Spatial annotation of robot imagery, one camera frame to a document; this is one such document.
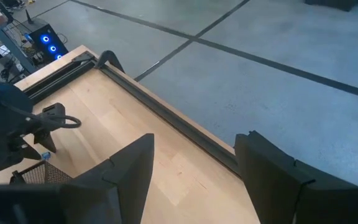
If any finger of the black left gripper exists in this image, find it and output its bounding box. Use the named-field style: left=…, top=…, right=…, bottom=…
left=33, top=129, right=58, bottom=154
left=19, top=141, right=42, bottom=162

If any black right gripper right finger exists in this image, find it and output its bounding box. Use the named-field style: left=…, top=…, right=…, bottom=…
left=234, top=129, right=358, bottom=224

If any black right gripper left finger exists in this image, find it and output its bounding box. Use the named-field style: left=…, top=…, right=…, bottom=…
left=0, top=133, right=155, bottom=224

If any black mesh desk organizer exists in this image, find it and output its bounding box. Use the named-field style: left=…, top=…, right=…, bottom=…
left=9, top=159, right=73, bottom=185

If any black computer tower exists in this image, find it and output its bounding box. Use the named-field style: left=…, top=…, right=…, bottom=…
left=22, top=9, right=70, bottom=62

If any black floor mat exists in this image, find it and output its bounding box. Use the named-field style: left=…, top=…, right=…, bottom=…
left=304, top=0, right=358, bottom=12

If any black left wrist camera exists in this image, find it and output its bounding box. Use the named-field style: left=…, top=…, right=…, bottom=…
left=41, top=102, right=67, bottom=126

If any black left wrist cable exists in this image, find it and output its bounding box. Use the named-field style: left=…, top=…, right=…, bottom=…
left=0, top=101, right=82, bottom=129

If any black aluminium table frame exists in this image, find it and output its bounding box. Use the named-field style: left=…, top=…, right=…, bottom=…
left=22, top=49, right=241, bottom=177

